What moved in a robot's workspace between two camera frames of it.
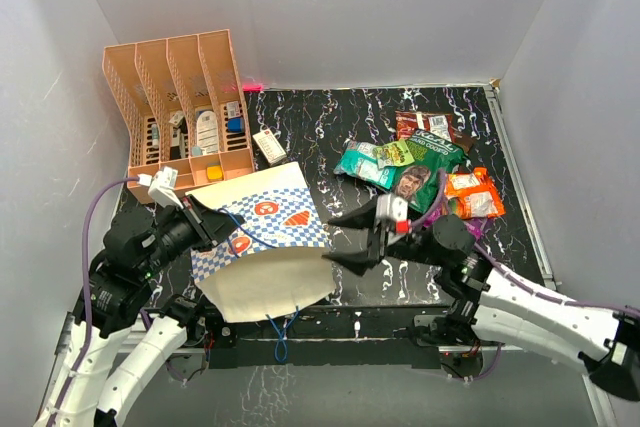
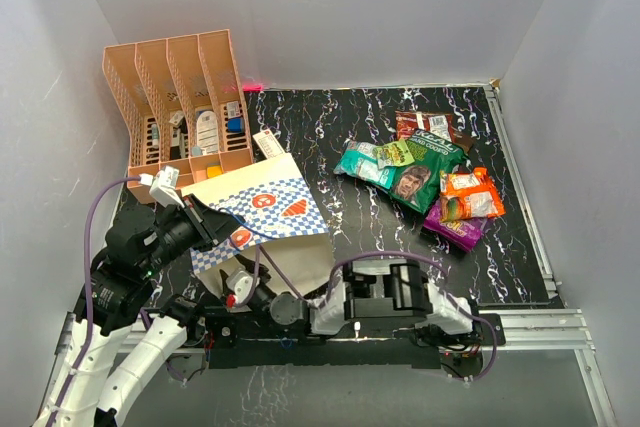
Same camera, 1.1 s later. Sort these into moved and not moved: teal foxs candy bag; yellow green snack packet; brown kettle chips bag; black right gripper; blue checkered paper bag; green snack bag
Moved: blue checkered paper bag; black right gripper
Not moved: brown kettle chips bag; teal foxs candy bag; green snack bag; yellow green snack packet
